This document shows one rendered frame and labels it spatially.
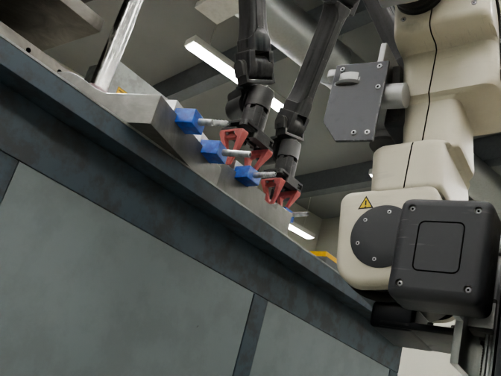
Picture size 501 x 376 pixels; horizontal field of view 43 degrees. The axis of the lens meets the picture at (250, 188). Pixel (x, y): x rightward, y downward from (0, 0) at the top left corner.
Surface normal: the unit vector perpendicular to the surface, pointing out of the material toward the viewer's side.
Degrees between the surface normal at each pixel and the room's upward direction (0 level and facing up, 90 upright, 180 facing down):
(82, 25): 180
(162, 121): 90
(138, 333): 90
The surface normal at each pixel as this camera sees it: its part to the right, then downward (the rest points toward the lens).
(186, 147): 0.91, 0.08
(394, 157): -0.48, -0.44
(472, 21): -0.31, 0.64
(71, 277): 0.77, -0.04
